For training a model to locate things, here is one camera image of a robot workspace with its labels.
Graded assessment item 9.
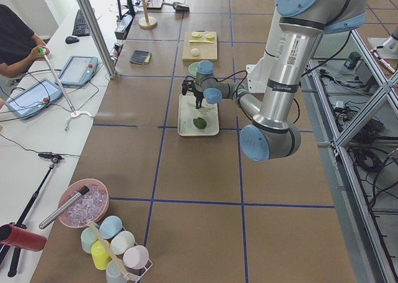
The black computer mouse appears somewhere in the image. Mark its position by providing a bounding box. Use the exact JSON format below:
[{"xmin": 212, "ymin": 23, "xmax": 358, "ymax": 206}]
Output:
[{"xmin": 65, "ymin": 35, "xmax": 80, "ymax": 44}]

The bamboo cutting board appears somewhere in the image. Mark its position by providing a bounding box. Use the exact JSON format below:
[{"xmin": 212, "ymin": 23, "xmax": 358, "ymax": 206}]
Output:
[{"xmin": 182, "ymin": 31, "xmax": 218, "ymax": 62}]

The mint green bowl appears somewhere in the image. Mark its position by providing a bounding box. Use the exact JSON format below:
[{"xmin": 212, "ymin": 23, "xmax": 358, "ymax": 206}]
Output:
[{"xmin": 188, "ymin": 62, "xmax": 199, "ymax": 77}]

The yellow plastic knife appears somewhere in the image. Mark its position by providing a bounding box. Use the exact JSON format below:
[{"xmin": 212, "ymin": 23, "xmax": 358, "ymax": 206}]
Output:
[{"xmin": 188, "ymin": 40, "xmax": 214, "ymax": 44}]

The blue teach pendant near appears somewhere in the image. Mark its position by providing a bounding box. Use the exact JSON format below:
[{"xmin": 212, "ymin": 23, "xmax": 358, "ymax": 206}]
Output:
[{"xmin": 6, "ymin": 78, "xmax": 62, "ymax": 119}]

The white cup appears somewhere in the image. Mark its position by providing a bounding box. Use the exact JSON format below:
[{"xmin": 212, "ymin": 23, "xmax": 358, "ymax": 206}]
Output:
[{"xmin": 111, "ymin": 230, "xmax": 136, "ymax": 255}]

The blue teach pendant far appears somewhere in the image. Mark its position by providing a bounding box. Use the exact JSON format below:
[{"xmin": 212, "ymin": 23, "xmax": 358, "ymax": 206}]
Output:
[{"xmin": 58, "ymin": 55, "xmax": 98, "ymax": 87}]

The steel tube in bucket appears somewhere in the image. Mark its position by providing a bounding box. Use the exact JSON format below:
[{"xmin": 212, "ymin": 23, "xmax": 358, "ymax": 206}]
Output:
[{"xmin": 39, "ymin": 185, "xmax": 90, "ymax": 230}]

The black selfie stick tripod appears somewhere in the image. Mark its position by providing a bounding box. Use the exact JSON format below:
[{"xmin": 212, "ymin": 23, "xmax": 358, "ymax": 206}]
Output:
[{"xmin": 1, "ymin": 152, "xmax": 63, "ymax": 277}]

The cream bear-print tray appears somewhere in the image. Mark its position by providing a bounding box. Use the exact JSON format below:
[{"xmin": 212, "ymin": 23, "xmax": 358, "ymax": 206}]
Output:
[{"xmin": 178, "ymin": 93, "xmax": 220, "ymax": 137}]

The grey cup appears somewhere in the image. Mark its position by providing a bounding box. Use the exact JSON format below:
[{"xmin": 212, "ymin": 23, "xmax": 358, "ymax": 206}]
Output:
[{"xmin": 106, "ymin": 261, "xmax": 127, "ymax": 283}]

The pink cup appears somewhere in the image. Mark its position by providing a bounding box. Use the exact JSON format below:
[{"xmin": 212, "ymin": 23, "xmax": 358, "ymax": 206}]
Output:
[{"xmin": 123, "ymin": 245, "xmax": 149, "ymax": 269}]

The pink ice bucket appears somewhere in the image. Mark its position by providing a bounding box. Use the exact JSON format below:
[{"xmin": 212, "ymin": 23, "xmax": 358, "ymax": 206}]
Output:
[{"xmin": 58, "ymin": 179, "xmax": 109, "ymax": 228}]

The white steamed bun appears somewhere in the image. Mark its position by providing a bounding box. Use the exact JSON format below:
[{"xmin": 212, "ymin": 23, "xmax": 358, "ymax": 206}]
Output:
[{"xmin": 190, "ymin": 48, "xmax": 200, "ymax": 57}]

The person in black shirt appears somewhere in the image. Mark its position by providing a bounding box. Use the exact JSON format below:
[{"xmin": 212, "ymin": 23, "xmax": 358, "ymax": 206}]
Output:
[{"xmin": 1, "ymin": 4, "xmax": 50, "ymax": 78}]

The green cup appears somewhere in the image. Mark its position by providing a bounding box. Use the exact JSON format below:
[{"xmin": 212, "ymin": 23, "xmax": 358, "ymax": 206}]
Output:
[{"xmin": 80, "ymin": 228, "xmax": 98, "ymax": 254}]

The blue cup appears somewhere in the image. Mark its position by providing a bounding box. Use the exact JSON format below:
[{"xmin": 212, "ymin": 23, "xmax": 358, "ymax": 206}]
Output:
[{"xmin": 99, "ymin": 215, "xmax": 123, "ymax": 239}]

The grey folded cloth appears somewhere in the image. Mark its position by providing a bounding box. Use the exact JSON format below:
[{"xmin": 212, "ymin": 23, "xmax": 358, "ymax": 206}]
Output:
[{"xmin": 129, "ymin": 50, "xmax": 152, "ymax": 65}]

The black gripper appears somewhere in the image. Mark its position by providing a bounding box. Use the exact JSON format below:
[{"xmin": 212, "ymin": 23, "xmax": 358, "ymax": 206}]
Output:
[{"xmin": 182, "ymin": 76, "xmax": 204, "ymax": 109}]

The black glass tray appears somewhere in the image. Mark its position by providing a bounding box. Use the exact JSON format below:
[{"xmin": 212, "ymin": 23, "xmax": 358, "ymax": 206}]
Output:
[{"xmin": 146, "ymin": 0, "xmax": 164, "ymax": 10}]

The blue teach pendant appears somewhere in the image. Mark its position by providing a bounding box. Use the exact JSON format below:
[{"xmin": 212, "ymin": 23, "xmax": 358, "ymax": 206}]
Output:
[
  {"xmin": 58, "ymin": 55, "xmax": 98, "ymax": 87},
  {"xmin": 6, "ymin": 78, "xmax": 62, "ymax": 119}
]

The metal scoop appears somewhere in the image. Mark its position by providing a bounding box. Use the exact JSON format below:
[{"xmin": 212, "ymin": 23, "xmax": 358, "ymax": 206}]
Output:
[{"xmin": 162, "ymin": 2, "xmax": 190, "ymax": 12}]

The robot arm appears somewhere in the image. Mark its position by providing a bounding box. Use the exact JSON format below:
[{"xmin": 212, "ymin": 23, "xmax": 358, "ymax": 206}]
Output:
[{"xmin": 182, "ymin": 0, "xmax": 366, "ymax": 161}]

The lemon slice upper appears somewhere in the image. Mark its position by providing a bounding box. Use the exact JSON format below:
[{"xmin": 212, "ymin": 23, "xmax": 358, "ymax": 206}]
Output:
[{"xmin": 192, "ymin": 32, "xmax": 202, "ymax": 38}]

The yellow cup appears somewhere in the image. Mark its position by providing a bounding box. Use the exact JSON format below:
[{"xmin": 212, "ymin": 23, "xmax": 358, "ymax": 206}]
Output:
[{"xmin": 91, "ymin": 240, "xmax": 111, "ymax": 271}]

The reacher grabber stick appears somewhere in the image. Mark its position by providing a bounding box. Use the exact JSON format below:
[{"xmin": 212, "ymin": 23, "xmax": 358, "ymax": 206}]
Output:
[{"xmin": 37, "ymin": 46, "xmax": 94, "ymax": 131}]

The wooden mug tree stand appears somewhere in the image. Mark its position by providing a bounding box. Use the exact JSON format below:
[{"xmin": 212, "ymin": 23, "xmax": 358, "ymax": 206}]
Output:
[{"xmin": 138, "ymin": 0, "xmax": 157, "ymax": 30}]

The green avocado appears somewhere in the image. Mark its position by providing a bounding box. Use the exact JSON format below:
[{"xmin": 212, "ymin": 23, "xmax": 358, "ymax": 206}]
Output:
[{"xmin": 193, "ymin": 117, "xmax": 207, "ymax": 129}]

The aluminium frame post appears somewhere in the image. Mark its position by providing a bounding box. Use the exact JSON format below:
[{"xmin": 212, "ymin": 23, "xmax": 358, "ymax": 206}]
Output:
[{"xmin": 76, "ymin": 0, "xmax": 117, "ymax": 79}]

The black keyboard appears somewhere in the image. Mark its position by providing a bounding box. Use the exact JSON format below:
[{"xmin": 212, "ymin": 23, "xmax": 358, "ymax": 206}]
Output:
[{"xmin": 72, "ymin": 9, "xmax": 90, "ymax": 37}]

